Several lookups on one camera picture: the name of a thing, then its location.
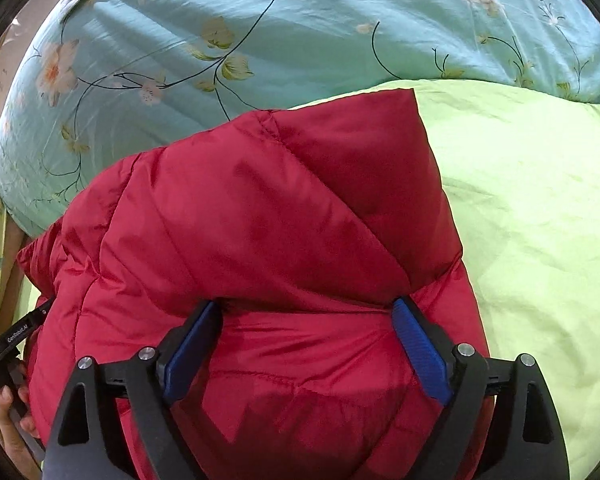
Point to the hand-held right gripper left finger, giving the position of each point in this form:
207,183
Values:
192,350

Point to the person's left hand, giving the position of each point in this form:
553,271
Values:
12,425

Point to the light green blanket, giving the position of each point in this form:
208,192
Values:
530,210

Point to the teal floral quilt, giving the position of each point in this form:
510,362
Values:
305,25

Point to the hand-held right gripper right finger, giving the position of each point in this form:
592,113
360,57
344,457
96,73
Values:
420,345

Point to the red quilted jacket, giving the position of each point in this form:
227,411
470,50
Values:
255,220

